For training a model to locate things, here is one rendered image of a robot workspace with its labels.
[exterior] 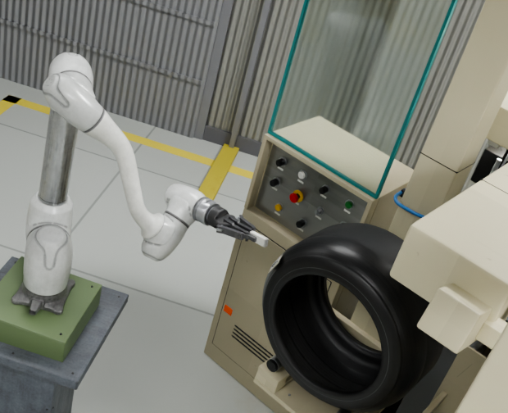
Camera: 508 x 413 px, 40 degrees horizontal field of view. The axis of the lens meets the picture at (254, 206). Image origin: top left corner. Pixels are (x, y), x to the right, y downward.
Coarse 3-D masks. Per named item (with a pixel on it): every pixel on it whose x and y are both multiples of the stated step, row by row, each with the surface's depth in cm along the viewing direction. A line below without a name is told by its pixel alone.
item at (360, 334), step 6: (336, 312) 254; (342, 318) 252; (342, 324) 252; (348, 324) 250; (354, 324) 251; (348, 330) 251; (354, 330) 249; (360, 330) 249; (354, 336) 250; (360, 336) 248; (366, 336) 247; (366, 342) 247; (372, 342) 246; (378, 342) 246; (378, 348) 244
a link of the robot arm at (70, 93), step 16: (48, 80) 210; (64, 80) 209; (80, 80) 215; (48, 96) 209; (64, 96) 209; (80, 96) 211; (64, 112) 212; (80, 112) 212; (96, 112) 215; (80, 128) 217
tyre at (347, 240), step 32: (352, 224) 218; (288, 256) 212; (320, 256) 203; (352, 256) 199; (384, 256) 201; (288, 288) 237; (320, 288) 241; (352, 288) 197; (384, 288) 194; (288, 320) 237; (320, 320) 244; (384, 320) 194; (416, 320) 195; (288, 352) 223; (320, 352) 240; (352, 352) 239; (384, 352) 196; (416, 352) 195; (320, 384) 218; (352, 384) 229; (384, 384) 200
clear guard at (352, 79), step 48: (336, 0) 251; (384, 0) 239; (432, 0) 228; (336, 48) 257; (384, 48) 244; (432, 48) 233; (288, 96) 277; (336, 96) 262; (384, 96) 249; (288, 144) 283; (336, 144) 269; (384, 144) 255
